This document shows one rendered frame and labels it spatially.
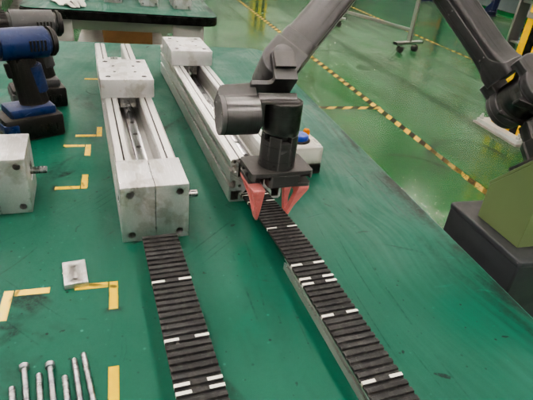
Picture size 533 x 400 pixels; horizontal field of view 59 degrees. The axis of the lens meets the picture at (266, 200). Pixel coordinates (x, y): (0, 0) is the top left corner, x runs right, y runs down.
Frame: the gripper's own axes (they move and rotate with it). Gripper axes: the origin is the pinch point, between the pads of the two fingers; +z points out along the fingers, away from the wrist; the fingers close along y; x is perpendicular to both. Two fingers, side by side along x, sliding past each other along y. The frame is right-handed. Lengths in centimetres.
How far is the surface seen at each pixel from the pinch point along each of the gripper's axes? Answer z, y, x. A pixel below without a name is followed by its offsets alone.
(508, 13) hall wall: 66, -814, -739
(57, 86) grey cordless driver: -3, 33, -59
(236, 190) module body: 0.0, 3.3, -8.2
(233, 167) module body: -3.7, 3.7, -9.8
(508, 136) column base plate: 75, -265, -178
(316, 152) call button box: -2.6, -15.9, -15.9
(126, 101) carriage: -4.8, 18.6, -42.0
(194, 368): -0.8, 19.4, 28.8
